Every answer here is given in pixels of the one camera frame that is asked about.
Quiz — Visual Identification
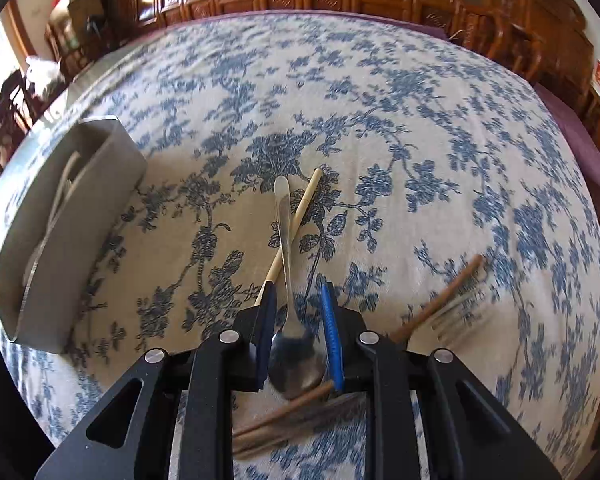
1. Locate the metal spoon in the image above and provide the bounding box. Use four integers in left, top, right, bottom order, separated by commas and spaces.
268, 176, 326, 400

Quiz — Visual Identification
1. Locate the white long-handled ladle spoon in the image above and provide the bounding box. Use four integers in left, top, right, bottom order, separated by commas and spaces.
21, 151, 82, 304

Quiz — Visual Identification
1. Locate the dark brown wooden chopstick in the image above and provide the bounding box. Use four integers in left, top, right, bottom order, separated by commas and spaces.
233, 254, 484, 438

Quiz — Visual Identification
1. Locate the light bamboo chopstick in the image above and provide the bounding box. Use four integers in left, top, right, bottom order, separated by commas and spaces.
256, 168, 323, 306

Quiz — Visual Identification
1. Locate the metal fork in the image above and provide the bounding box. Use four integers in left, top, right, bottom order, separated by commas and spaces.
233, 287, 486, 460

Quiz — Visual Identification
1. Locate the blue floral tablecloth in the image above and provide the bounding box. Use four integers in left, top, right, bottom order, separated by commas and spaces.
0, 13, 600, 477

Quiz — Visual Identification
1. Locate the grey metal utensil tray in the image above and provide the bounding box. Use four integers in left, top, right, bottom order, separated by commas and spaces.
0, 116, 147, 353

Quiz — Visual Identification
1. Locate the carved wooden armchair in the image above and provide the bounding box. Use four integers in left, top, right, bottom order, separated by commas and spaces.
450, 2, 544, 84

